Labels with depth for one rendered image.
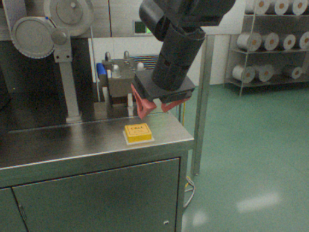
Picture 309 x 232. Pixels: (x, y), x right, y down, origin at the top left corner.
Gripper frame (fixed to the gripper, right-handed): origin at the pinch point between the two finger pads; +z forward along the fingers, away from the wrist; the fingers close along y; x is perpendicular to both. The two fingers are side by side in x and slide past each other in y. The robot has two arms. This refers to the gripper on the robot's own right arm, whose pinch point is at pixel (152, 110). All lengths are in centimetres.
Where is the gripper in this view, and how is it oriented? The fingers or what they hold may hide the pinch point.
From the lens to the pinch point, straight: 45.5
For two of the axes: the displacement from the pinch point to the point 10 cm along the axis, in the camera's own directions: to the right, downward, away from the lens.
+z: -2.7, 6.1, 7.4
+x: 4.8, 7.6, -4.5
